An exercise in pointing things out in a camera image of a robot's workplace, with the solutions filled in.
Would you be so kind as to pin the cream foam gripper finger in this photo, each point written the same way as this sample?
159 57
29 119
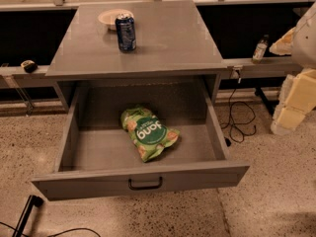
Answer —
283 46
297 98

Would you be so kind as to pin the green rice chip bag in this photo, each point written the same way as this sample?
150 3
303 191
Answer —
147 133

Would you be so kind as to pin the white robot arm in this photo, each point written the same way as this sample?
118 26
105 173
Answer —
304 40

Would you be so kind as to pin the grey cabinet counter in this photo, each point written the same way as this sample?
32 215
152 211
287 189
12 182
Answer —
171 40

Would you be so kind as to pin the grey open drawer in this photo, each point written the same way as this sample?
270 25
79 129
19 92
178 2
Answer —
97 157

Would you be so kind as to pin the small glass bottle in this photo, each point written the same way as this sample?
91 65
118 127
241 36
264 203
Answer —
260 49

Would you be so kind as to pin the blue soda can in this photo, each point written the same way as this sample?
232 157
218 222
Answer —
126 32

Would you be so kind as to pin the black and yellow tape measure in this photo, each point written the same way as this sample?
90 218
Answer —
29 66

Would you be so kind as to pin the black stand leg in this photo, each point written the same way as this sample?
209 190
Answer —
33 201

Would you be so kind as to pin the grey rail shelf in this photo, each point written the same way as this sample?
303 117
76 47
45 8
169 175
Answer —
11 77

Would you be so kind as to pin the black drawer handle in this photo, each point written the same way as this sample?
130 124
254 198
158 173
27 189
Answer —
147 186

